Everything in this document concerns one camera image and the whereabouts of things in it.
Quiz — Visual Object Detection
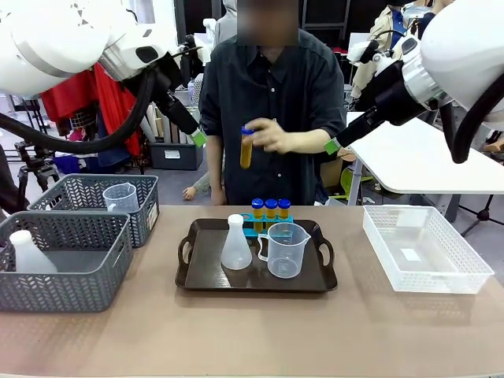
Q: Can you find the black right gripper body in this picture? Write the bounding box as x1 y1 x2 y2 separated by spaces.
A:
361 62 427 128

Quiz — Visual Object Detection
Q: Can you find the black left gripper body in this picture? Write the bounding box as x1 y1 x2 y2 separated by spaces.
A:
149 53 183 106

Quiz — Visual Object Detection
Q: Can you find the clear plastic measuring beaker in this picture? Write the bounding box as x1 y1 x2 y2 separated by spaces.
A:
102 183 139 213
258 222 312 280

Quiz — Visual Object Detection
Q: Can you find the white plastic conical flask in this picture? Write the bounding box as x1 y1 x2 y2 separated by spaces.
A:
220 214 254 271
8 230 58 274

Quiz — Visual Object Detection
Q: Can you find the person left forearm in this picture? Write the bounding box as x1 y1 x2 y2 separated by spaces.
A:
287 128 336 155

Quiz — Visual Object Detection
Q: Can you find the person right forearm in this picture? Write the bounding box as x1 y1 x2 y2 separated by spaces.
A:
205 133 228 206

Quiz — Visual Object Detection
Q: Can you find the person left hand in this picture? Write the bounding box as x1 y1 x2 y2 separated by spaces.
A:
251 117 295 154

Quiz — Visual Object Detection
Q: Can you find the tall grey cardboard tube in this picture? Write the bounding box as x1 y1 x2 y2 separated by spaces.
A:
161 113 173 145

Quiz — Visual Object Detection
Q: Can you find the slanted grey paper roll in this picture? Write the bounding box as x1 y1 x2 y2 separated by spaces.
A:
139 113 158 144

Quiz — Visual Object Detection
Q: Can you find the dark grey storage bin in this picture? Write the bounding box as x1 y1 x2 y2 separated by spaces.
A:
148 140 204 172

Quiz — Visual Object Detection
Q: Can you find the green chair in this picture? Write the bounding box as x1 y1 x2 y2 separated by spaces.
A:
339 167 373 198

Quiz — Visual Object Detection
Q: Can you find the cardboard box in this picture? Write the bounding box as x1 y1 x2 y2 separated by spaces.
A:
319 157 344 189

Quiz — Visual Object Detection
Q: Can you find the white background table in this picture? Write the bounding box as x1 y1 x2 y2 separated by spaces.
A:
346 111 504 196

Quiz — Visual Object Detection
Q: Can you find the long red dress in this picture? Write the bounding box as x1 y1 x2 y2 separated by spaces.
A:
92 65 143 158

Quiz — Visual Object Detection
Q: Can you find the person torso dark shirt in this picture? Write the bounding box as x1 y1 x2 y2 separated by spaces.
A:
198 29 348 206

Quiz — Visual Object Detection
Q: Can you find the dark blue hanging garment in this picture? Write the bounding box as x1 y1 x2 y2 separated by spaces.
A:
96 117 133 169

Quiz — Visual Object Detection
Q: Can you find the background person beige jacket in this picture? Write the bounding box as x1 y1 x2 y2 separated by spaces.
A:
351 2 409 99

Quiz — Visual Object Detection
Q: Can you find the mannequin hand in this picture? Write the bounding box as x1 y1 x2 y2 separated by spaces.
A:
182 175 212 202

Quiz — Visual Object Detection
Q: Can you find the background person grey hoodie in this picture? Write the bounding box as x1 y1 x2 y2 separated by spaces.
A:
214 0 239 45

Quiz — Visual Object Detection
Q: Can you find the grey plastic basket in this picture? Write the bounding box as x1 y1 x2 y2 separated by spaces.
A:
0 211 134 314
27 174 161 249

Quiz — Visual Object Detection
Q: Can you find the red shirt on hanger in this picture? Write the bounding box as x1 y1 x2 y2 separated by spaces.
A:
41 70 99 120

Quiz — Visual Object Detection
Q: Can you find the person blurred head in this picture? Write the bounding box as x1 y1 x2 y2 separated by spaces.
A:
235 0 299 46

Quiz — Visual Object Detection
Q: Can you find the blue test tube rack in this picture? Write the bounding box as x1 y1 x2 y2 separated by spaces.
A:
240 212 295 239

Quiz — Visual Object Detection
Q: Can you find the white perforated plastic basket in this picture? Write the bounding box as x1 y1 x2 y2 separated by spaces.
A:
361 204 495 295

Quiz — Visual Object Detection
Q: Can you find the dark brown serving tray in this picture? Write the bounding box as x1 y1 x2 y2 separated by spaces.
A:
175 218 339 293

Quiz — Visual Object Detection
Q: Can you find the right arm white wrist camera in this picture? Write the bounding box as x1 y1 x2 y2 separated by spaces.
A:
347 38 395 76

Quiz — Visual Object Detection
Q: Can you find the right arm thick black hose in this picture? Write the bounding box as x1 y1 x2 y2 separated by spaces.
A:
439 74 504 165

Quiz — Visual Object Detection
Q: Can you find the arm thick black hose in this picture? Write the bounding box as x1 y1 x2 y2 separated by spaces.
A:
439 74 504 165
0 70 159 155

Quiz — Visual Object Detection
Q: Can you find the left arm thick black hose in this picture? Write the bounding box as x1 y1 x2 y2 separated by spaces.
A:
0 70 159 155

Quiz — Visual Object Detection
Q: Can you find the black camera tripod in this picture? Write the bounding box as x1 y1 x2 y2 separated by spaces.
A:
13 141 61 206

